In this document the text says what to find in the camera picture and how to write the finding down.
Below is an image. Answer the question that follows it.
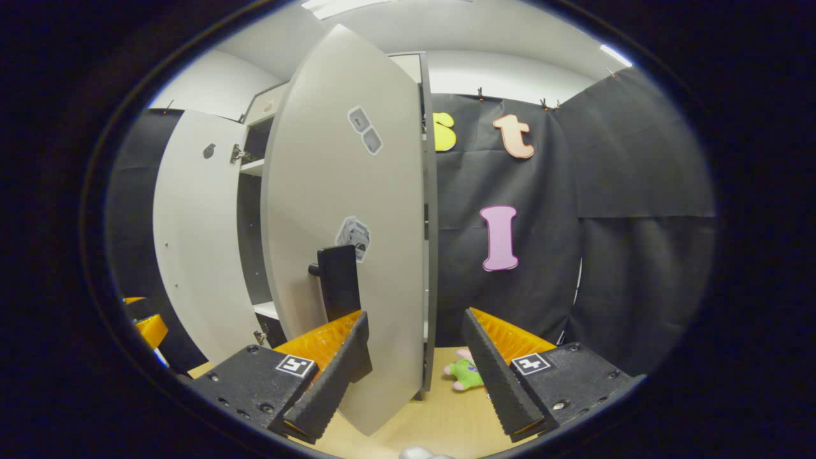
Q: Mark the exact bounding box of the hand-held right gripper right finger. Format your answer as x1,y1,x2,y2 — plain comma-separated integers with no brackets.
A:
461,307,647,443

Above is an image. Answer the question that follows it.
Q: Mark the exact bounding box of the green plush toy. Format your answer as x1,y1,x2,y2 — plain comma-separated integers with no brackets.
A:
444,349,486,391

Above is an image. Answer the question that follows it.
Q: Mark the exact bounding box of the grey shoe cabinet door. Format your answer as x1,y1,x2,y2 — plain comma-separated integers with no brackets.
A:
153,110,272,364
261,24,426,437

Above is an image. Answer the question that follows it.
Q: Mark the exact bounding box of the black door handle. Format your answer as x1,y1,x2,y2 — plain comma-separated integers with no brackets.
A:
309,245,374,383

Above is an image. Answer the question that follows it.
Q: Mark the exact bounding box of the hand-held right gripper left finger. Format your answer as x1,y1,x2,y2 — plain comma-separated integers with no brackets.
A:
189,310,374,446

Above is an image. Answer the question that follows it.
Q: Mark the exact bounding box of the grey shoe cabinet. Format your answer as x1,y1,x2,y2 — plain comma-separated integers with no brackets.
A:
153,24,441,437

